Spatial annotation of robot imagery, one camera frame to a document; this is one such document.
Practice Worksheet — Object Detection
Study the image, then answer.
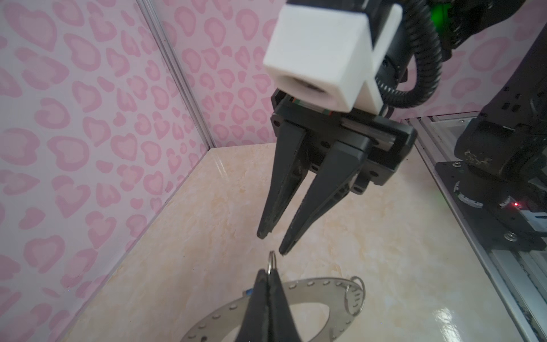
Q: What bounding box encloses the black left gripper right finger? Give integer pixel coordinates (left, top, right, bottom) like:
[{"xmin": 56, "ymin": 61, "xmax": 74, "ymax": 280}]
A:
[{"xmin": 267, "ymin": 269, "xmax": 301, "ymax": 342}]

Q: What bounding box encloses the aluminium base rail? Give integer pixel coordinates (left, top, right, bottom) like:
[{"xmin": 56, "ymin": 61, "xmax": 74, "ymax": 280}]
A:
[{"xmin": 404, "ymin": 113, "xmax": 546, "ymax": 341}]

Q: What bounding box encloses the small silver split ring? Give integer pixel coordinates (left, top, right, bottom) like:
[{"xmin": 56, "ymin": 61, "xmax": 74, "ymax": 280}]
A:
[{"xmin": 344, "ymin": 276, "xmax": 367, "ymax": 317}]

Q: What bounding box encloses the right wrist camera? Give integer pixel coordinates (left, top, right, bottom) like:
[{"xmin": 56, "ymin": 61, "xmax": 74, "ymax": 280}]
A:
[{"xmin": 263, "ymin": 4, "xmax": 403, "ymax": 115}]

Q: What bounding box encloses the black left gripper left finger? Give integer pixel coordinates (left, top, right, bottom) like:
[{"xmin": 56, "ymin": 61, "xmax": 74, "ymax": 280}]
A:
[{"xmin": 236, "ymin": 269, "xmax": 269, "ymax": 342}]

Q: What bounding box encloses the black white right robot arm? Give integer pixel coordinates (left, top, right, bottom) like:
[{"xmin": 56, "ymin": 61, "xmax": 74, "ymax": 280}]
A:
[{"xmin": 257, "ymin": 1, "xmax": 546, "ymax": 255}]

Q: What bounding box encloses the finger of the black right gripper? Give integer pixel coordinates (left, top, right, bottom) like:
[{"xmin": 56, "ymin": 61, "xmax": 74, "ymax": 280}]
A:
[
  {"xmin": 257, "ymin": 122, "xmax": 308, "ymax": 239},
  {"xmin": 279, "ymin": 140, "xmax": 372, "ymax": 255}
]

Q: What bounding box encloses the silver perforated metal ring disc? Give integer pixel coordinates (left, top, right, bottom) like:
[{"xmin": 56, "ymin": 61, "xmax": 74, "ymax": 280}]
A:
[{"xmin": 182, "ymin": 276, "xmax": 366, "ymax": 341}]

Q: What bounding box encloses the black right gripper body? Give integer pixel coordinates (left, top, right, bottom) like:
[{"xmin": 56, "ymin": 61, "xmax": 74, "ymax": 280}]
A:
[{"xmin": 271, "ymin": 89, "xmax": 417, "ymax": 195}]

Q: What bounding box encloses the diagonal aluminium frame bar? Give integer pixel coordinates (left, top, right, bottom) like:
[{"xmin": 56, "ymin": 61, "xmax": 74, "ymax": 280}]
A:
[{"xmin": 137, "ymin": 0, "xmax": 217, "ymax": 149}]

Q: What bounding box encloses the black corrugated right cable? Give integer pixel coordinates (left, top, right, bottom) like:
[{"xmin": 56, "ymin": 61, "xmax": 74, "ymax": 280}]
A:
[{"xmin": 375, "ymin": 0, "xmax": 443, "ymax": 109}]

